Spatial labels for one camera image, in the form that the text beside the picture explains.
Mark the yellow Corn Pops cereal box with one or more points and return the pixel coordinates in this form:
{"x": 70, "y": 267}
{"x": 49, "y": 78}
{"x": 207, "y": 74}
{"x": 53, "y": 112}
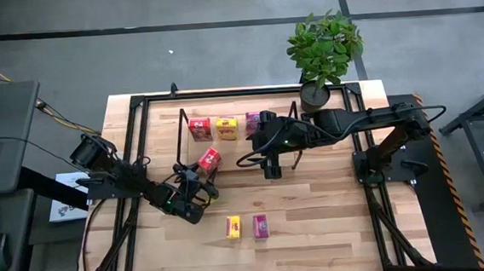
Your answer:
{"x": 233, "y": 227}
{"x": 227, "y": 129}

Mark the wooden shelf black metal frame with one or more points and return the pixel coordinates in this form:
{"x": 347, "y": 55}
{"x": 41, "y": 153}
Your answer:
{"x": 232, "y": 149}

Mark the red Froot Loops cereal box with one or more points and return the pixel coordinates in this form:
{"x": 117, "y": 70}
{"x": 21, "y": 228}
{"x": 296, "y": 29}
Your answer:
{"x": 209, "y": 160}
{"x": 200, "y": 129}

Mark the green potted plant black pot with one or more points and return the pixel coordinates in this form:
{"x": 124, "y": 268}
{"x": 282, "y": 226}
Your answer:
{"x": 325, "y": 48}

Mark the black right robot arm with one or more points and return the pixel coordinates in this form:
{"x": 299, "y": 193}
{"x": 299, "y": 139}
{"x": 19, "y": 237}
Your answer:
{"x": 386, "y": 114}

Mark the dark metal stand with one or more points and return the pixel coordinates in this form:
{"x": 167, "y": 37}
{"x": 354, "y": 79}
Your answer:
{"x": 481, "y": 136}

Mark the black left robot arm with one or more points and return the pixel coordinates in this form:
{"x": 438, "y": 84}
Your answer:
{"x": 117, "y": 178}

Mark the white paper sheet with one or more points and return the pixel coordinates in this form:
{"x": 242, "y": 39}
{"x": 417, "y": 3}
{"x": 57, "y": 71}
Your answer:
{"x": 65, "y": 209}

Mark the black metal table frame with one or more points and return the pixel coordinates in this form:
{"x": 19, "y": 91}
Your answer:
{"x": 222, "y": 93}

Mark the grey desk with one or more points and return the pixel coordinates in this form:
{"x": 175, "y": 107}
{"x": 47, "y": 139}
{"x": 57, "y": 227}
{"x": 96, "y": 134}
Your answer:
{"x": 5, "y": 113}

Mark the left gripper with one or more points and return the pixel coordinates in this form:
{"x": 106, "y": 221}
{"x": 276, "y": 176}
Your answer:
{"x": 187, "y": 207}

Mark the small black clamp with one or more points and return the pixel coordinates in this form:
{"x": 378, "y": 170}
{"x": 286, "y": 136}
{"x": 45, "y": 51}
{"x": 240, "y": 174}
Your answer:
{"x": 173, "y": 89}

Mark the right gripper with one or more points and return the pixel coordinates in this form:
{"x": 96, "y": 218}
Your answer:
{"x": 284, "y": 134}

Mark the purple Raisin Bran cereal box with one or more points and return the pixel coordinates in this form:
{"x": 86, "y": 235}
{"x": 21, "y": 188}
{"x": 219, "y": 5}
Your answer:
{"x": 261, "y": 226}
{"x": 252, "y": 122}

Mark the black mat hazard stripe edge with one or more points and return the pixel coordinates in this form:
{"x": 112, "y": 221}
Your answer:
{"x": 436, "y": 224}

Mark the black metal beam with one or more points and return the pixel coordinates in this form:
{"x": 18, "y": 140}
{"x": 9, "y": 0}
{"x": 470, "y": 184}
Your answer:
{"x": 49, "y": 189}

